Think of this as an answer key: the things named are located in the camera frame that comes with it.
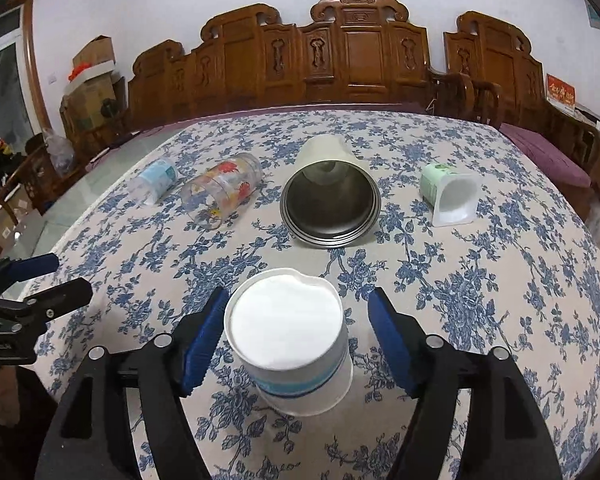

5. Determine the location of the red gold sign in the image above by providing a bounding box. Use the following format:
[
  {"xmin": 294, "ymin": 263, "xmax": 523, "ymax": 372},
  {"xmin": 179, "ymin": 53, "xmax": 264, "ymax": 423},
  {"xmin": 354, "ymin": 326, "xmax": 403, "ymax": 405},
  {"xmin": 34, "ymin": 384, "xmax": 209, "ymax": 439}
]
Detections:
[{"xmin": 546, "ymin": 74, "xmax": 576, "ymax": 108}]

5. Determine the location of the green yogurt cup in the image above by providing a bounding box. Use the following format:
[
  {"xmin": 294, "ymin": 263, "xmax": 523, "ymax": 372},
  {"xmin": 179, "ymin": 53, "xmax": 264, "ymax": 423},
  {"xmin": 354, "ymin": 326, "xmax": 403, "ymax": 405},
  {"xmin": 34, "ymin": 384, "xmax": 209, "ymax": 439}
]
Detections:
[{"xmin": 419, "ymin": 162, "xmax": 481, "ymax": 228}]

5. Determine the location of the top cardboard box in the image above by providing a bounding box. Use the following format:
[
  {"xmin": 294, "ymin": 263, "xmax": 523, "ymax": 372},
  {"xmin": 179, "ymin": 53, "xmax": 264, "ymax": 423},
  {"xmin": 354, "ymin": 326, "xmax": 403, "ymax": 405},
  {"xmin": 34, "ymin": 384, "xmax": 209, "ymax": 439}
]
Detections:
[{"xmin": 68, "ymin": 35, "xmax": 116, "ymax": 81}]

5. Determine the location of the carved wooden armchair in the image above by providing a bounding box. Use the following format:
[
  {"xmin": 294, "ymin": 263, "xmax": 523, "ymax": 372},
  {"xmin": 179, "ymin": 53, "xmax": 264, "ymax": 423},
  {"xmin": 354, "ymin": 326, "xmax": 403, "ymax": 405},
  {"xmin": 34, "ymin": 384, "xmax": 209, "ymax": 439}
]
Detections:
[{"xmin": 443, "ymin": 11, "xmax": 600, "ymax": 172}]

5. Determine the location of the white blue paper cup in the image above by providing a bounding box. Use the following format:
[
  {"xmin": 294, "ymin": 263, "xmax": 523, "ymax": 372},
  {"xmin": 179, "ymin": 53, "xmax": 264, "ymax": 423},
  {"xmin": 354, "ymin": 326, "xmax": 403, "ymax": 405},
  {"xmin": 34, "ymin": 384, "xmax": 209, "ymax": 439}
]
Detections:
[{"xmin": 224, "ymin": 268, "xmax": 353, "ymax": 417}]

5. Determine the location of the floral glass cup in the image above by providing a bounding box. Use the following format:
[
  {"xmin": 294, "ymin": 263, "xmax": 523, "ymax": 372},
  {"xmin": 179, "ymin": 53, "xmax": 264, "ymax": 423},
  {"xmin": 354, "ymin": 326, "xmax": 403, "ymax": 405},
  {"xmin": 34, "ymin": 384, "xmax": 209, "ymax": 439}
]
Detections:
[{"xmin": 181, "ymin": 153, "xmax": 263, "ymax": 230}]

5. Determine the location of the cardboard box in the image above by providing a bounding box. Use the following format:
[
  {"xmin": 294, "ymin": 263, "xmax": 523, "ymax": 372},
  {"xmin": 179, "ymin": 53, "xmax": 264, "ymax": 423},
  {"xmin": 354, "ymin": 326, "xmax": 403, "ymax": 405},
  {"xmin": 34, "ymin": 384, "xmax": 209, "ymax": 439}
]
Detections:
[
  {"xmin": 68, "ymin": 35, "xmax": 116, "ymax": 81},
  {"xmin": 59, "ymin": 73, "xmax": 124, "ymax": 134}
]

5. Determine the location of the lower cardboard box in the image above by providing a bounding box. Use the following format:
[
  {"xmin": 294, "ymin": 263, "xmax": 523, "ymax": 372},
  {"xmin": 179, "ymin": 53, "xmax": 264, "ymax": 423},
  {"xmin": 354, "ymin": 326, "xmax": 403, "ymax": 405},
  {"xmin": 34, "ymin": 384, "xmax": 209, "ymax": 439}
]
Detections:
[{"xmin": 59, "ymin": 73, "xmax": 124, "ymax": 134}]

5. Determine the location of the cream steel tumbler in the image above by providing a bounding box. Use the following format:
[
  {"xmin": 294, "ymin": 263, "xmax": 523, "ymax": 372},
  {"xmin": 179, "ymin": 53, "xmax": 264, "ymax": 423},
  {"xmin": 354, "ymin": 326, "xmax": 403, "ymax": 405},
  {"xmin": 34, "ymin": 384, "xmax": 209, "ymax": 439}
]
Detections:
[{"xmin": 279, "ymin": 133, "xmax": 381, "ymax": 248}]

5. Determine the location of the carved wooden sofa bench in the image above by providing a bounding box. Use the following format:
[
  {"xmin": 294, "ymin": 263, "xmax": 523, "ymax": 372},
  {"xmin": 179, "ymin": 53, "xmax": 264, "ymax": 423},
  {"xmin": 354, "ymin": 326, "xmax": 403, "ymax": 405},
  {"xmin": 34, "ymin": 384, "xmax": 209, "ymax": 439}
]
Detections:
[{"xmin": 124, "ymin": 0, "xmax": 477, "ymax": 137}]

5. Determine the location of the clear plastic cup blue label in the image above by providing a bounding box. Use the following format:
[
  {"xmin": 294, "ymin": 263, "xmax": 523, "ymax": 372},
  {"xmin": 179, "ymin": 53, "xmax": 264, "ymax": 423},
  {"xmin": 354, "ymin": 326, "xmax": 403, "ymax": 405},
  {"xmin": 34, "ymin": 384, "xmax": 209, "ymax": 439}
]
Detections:
[{"xmin": 130, "ymin": 157, "xmax": 180, "ymax": 206}]

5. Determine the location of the blue floral tablecloth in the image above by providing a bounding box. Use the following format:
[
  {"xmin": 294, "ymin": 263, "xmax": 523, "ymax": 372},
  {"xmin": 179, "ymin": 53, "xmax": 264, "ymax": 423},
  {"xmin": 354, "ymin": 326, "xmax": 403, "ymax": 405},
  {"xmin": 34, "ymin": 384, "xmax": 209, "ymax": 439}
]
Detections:
[{"xmin": 32, "ymin": 110, "xmax": 600, "ymax": 479}]

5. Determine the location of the purple armchair cushion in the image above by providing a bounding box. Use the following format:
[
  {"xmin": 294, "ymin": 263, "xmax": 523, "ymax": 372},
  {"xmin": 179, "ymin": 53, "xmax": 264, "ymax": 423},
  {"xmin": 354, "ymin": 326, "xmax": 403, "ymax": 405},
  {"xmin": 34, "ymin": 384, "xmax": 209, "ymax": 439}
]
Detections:
[{"xmin": 500, "ymin": 122, "xmax": 591, "ymax": 188}]

